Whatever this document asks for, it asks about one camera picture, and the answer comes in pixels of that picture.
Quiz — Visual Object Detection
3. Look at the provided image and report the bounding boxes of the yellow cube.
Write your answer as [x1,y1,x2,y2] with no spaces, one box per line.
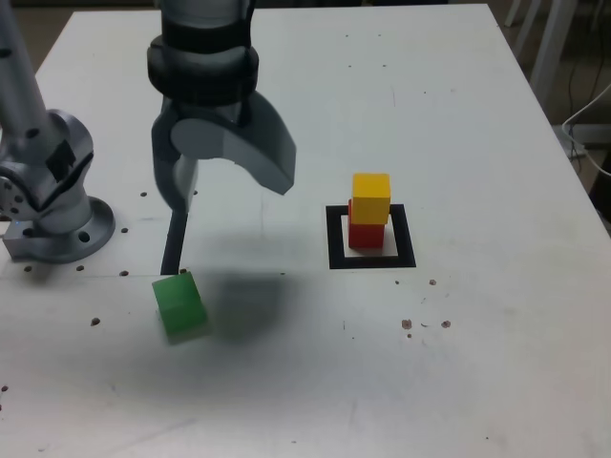
[351,172,391,225]

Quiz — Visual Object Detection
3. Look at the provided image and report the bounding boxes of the red cube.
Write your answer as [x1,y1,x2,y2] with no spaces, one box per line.
[348,198,387,249]

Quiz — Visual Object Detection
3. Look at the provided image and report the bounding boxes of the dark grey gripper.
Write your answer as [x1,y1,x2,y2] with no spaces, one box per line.
[151,91,298,212]

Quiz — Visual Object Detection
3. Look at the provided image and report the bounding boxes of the black tape strip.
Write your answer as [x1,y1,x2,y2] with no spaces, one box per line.
[159,209,190,277]

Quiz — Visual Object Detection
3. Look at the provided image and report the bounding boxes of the white furniture leg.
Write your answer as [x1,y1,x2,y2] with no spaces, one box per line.
[528,0,582,96]
[513,0,550,61]
[503,0,526,28]

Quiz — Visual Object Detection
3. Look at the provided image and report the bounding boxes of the green cube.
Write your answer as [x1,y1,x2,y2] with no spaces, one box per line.
[151,270,209,344]

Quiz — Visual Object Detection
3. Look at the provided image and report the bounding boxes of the white cable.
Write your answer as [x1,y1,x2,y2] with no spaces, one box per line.
[561,85,611,177]

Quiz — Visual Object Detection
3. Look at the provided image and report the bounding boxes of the black tape square outline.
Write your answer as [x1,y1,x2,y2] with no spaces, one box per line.
[325,203,417,271]

